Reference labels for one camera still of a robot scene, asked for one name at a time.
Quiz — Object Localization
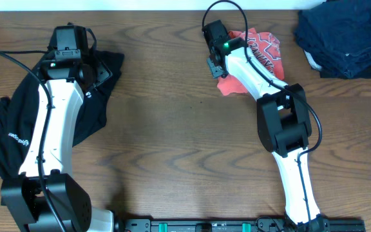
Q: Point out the black t-shirt white logo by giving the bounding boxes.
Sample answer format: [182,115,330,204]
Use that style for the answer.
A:
[0,51,124,179]

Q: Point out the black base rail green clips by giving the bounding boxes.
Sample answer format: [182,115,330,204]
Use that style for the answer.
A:
[113,215,366,232]

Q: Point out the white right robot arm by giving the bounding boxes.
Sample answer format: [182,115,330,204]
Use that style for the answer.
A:
[206,36,326,231]

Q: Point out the red printed t-shirt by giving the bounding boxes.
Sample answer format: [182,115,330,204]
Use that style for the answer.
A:
[217,28,284,96]

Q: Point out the navy blue folded garment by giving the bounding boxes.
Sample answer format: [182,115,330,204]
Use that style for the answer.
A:
[294,0,371,79]

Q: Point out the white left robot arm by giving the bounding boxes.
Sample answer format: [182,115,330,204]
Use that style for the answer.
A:
[1,55,115,232]

